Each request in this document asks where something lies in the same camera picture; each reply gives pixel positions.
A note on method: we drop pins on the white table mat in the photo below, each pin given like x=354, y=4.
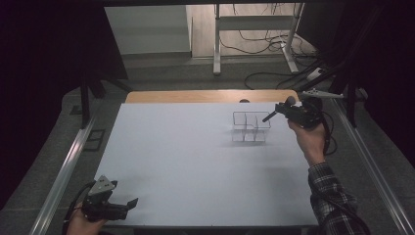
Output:
x=195, y=169

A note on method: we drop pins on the white cabinet panel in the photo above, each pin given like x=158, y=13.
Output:
x=147, y=29

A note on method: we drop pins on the black stand leg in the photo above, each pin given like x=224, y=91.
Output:
x=351, y=104
x=84, y=104

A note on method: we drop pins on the metal rail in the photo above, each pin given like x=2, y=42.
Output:
x=62, y=179
x=372, y=163

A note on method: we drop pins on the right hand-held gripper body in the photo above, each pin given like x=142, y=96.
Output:
x=305, y=114

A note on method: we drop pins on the person's right hand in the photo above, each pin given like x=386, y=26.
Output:
x=310, y=140

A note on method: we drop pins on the black curtain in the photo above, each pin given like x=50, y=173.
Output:
x=42, y=81
x=385, y=65

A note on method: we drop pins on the white desk frame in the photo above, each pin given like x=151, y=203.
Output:
x=257, y=23

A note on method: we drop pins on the clear acrylic organizer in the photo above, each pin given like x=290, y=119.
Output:
x=251, y=127

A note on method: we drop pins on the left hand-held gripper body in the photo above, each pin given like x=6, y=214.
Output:
x=101, y=204

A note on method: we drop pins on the person's left hand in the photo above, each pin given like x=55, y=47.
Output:
x=83, y=225

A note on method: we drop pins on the white power strip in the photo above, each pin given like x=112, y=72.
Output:
x=314, y=74

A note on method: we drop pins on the dark floor hatch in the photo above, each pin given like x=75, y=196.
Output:
x=94, y=140

